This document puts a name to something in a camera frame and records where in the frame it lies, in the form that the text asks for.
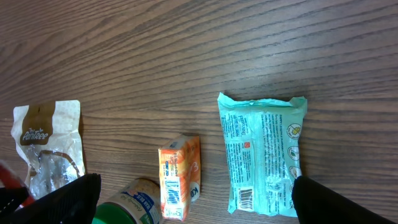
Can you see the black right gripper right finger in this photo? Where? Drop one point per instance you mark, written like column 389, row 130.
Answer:
column 317, row 204

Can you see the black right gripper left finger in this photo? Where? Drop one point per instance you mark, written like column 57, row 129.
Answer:
column 72, row 203

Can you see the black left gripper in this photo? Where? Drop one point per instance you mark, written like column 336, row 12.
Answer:
column 11, row 199

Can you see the red snack bar wrapper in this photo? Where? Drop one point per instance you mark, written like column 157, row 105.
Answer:
column 12, row 181

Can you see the green lid seasoning jar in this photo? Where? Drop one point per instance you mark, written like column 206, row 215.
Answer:
column 136, row 203

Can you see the white brown snack packet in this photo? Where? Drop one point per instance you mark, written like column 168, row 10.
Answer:
column 47, row 138

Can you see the teal tissue packet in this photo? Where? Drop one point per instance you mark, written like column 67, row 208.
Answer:
column 262, row 148

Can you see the orange snack packet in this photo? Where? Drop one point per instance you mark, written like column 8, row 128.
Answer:
column 180, row 176

